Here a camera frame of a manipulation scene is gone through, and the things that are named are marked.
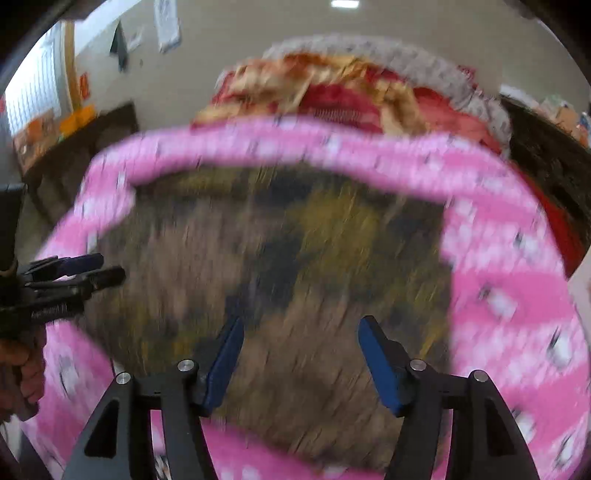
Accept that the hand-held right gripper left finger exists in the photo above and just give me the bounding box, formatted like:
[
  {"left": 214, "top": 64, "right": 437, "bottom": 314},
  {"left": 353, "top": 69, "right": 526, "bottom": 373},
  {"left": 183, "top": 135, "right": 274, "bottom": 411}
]
[{"left": 62, "top": 315, "right": 245, "bottom": 480}]

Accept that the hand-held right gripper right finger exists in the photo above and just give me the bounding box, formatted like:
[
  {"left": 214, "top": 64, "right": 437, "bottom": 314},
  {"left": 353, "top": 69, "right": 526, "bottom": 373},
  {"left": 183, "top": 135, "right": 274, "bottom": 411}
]
[{"left": 358, "top": 315, "right": 541, "bottom": 480}]

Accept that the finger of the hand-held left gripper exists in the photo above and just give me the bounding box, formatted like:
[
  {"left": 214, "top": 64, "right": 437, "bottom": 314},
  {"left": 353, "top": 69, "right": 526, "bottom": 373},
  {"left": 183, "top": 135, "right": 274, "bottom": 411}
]
[
  {"left": 23, "top": 265, "right": 127, "bottom": 303},
  {"left": 25, "top": 253, "right": 105, "bottom": 283}
]

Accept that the brown patterned cloth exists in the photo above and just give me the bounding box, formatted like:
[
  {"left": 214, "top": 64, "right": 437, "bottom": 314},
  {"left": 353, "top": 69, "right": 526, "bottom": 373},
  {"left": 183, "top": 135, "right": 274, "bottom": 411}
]
[{"left": 76, "top": 164, "right": 455, "bottom": 474}]

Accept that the person's left hand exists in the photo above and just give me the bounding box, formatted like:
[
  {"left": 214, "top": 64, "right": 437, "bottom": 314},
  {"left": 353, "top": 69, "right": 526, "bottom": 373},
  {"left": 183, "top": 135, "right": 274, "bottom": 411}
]
[{"left": 0, "top": 329, "right": 48, "bottom": 423}]

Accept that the dark wooden cabinet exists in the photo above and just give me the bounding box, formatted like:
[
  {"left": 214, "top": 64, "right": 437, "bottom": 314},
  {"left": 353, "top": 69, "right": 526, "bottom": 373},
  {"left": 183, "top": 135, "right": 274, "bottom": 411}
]
[{"left": 23, "top": 102, "right": 140, "bottom": 223}]

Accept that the pink penguin print blanket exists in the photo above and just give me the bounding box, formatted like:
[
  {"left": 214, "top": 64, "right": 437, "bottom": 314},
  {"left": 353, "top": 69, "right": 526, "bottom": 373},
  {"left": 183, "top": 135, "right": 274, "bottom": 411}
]
[{"left": 18, "top": 115, "right": 591, "bottom": 480}]

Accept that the orange paper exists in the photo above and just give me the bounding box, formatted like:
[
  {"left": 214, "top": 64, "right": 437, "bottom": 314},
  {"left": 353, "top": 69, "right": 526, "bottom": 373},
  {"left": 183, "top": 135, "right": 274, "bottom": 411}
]
[{"left": 59, "top": 104, "right": 99, "bottom": 138}]

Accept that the window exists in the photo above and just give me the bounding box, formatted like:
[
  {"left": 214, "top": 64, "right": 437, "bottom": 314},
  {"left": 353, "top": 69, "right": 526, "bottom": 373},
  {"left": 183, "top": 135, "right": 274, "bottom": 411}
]
[{"left": 4, "top": 22, "right": 75, "bottom": 136}]

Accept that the red cloth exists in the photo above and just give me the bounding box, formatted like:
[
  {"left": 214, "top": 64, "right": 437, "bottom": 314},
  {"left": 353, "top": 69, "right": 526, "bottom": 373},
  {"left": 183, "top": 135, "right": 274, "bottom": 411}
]
[{"left": 519, "top": 175, "right": 588, "bottom": 280}]

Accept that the dark hanging cloth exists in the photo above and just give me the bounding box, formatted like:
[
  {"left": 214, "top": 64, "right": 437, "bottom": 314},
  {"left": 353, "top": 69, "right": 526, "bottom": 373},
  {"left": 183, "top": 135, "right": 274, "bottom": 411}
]
[{"left": 110, "top": 21, "right": 131, "bottom": 72}]

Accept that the dark carved wooden headboard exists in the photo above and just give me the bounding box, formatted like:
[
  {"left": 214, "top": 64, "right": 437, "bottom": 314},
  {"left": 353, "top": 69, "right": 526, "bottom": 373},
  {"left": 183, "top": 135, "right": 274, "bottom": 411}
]
[{"left": 501, "top": 97, "right": 591, "bottom": 232}]

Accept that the red yellow floral blanket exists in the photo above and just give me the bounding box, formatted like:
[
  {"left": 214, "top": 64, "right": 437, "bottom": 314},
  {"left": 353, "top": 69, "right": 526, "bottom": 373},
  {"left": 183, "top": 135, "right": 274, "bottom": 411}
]
[{"left": 191, "top": 53, "right": 435, "bottom": 137}]

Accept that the colourful clutter on headboard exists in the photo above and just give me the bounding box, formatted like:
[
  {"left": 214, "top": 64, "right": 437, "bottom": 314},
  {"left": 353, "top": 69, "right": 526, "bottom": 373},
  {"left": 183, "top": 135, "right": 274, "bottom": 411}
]
[{"left": 501, "top": 85, "right": 591, "bottom": 149}]

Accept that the floral pillow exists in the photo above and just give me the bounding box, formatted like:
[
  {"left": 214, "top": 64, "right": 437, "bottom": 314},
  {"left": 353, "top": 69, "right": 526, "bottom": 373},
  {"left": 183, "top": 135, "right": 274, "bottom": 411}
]
[{"left": 263, "top": 34, "right": 512, "bottom": 155}]

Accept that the wall calendar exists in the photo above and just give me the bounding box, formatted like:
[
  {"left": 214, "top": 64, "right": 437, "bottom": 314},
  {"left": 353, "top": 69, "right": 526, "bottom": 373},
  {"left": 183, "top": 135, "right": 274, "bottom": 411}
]
[{"left": 154, "top": 0, "right": 182, "bottom": 51}]

